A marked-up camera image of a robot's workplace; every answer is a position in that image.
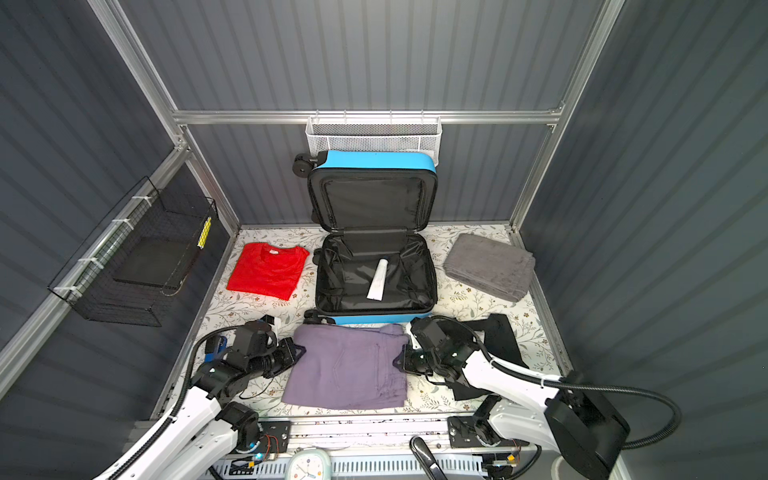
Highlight black wire wall basket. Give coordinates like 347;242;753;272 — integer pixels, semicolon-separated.
48;169;228;327

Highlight purple trousers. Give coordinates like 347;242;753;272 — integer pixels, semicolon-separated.
282;324;409;410

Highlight white cream tube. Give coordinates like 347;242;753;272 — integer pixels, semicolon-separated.
366;258;388;301

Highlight red t-shirt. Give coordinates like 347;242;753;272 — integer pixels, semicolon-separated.
227;242;309;301

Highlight blue hardshell suitcase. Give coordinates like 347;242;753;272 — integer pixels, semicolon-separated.
292;150;438;325

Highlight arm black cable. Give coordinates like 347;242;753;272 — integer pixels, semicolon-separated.
107;326;241;480
413;314;683;451

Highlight small white clock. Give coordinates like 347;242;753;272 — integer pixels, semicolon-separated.
284;448;333;480

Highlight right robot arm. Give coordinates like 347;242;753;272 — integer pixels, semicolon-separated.
393;314;630;479

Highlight black t-shirt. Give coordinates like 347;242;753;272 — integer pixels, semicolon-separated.
448;313;528;401

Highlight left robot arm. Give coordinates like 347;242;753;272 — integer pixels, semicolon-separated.
97;315;306;479

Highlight blue flat object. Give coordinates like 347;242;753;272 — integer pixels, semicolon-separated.
204;334;228;363

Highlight grey folded towel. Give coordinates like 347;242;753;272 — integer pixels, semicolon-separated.
443;233;536;302

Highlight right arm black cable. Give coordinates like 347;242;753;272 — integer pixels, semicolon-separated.
413;314;683;451

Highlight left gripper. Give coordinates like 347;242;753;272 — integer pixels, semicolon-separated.
248;336;305;382

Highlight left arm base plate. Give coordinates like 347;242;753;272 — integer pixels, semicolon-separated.
230;420;291;455

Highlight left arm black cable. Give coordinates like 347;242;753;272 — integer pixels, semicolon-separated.
107;326;241;480

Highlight yellow marker in basket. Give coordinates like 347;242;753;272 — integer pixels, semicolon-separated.
196;217;212;250

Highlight white wire mesh basket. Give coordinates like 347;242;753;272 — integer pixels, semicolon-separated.
305;112;443;166

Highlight black handle tool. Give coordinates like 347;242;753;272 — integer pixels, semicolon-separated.
409;436;445;480

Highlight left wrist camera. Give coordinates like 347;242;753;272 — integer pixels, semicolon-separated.
261;315;282;332

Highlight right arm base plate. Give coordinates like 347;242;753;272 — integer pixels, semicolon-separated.
447;416;529;449

